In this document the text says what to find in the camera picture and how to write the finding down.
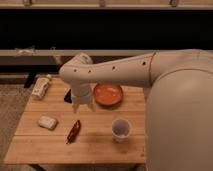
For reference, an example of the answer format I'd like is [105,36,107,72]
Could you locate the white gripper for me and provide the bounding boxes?
[71,84,95,113]

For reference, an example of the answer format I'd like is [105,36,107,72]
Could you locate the red chili pepper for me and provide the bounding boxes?
[67,120,81,144]

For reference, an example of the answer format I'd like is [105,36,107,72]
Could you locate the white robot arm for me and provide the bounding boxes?
[59,49,213,171]

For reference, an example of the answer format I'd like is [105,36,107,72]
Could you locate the black object behind gripper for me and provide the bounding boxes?
[64,89,72,103]

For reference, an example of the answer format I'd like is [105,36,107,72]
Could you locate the orange bowl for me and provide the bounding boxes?
[93,84,123,106]

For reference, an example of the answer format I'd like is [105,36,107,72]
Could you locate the clear plastic cup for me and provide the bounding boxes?
[111,119,132,142]

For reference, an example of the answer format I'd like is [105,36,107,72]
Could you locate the white lying bottle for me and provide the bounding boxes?
[32,74,52,100]

